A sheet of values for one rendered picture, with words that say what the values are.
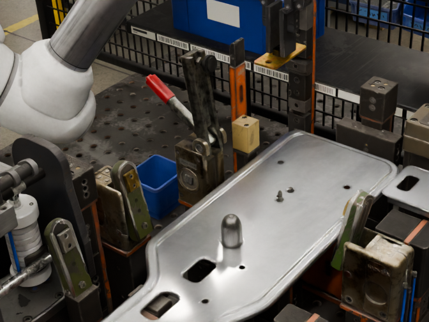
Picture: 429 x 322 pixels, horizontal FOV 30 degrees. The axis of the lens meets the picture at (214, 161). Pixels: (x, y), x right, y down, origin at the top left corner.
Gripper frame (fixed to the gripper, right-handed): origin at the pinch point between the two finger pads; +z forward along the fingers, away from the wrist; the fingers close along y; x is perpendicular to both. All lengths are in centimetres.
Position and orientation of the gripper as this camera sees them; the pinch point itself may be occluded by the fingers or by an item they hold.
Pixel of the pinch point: (280, 28)
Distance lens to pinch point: 113.6
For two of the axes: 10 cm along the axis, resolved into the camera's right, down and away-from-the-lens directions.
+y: 7.9, 3.1, -5.4
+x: 6.2, -4.6, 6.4
